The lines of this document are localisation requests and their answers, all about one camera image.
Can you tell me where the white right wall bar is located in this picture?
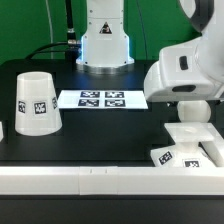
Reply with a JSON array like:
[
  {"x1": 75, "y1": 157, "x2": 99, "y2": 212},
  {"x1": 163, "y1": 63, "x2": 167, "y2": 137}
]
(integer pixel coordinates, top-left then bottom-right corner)
[{"x1": 202, "y1": 140, "x2": 224, "y2": 167}]

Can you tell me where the black thick cable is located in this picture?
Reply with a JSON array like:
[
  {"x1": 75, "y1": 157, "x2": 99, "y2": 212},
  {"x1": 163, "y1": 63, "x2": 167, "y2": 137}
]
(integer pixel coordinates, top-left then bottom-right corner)
[{"x1": 64, "y1": 0, "x2": 82, "y2": 48}]

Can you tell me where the black curved cable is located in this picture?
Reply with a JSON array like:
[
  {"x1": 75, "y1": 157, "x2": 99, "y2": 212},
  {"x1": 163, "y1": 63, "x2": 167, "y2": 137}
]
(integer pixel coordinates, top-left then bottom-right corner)
[{"x1": 25, "y1": 41, "x2": 81, "y2": 60}]

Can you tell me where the white marker sheet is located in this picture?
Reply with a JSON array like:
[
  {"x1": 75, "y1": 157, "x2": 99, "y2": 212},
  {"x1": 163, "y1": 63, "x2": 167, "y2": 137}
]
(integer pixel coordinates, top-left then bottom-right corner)
[{"x1": 58, "y1": 90, "x2": 148, "y2": 109}]

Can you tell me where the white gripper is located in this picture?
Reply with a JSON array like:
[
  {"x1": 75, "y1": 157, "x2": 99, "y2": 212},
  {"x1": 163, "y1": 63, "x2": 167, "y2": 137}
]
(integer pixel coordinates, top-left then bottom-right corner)
[{"x1": 144, "y1": 38, "x2": 224, "y2": 102}]

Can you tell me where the white lamp base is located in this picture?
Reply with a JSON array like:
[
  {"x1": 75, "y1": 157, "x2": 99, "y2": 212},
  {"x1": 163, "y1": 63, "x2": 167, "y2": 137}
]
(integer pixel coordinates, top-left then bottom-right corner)
[{"x1": 150, "y1": 122, "x2": 224, "y2": 168}]

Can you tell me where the white wall bar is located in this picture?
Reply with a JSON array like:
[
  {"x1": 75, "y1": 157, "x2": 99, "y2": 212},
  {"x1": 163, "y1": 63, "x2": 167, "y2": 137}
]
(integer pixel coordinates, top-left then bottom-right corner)
[
  {"x1": 202, "y1": 140, "x2": 224, "y2": 167},
  {"x1": 0, "y1": 166, "x2": 224, "y2": 195},
  {"x1": 0, "y1": 121, "x2": 4, "y2": 142}
]

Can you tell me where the white lamp bulb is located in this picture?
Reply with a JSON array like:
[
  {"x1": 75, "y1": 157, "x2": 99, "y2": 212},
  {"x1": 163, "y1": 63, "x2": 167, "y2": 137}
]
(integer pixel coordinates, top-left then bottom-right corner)
[{"x1": 177, "y1": 100, "x2": 211, "y2": 123}]

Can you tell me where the white conical lamp shade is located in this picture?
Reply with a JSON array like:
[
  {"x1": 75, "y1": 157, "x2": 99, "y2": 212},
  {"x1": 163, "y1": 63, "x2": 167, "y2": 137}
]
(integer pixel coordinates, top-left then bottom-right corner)
[{"x1": 15, "y1": 71, "x2": 62, "y2": 136}]

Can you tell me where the white front wall bar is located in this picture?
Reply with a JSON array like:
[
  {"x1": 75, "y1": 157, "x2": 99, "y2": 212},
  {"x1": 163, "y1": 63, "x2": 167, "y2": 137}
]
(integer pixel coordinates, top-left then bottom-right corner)
[{"x1": 0, "y1": 166, "x2": 224, "y2": 195}]

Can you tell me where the white left wall bar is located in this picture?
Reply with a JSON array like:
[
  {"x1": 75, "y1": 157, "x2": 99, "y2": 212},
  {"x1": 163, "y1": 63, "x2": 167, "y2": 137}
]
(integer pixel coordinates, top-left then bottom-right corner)
[{"x1": 0, "y1": 121, "x2": 4, "y2": 142}]

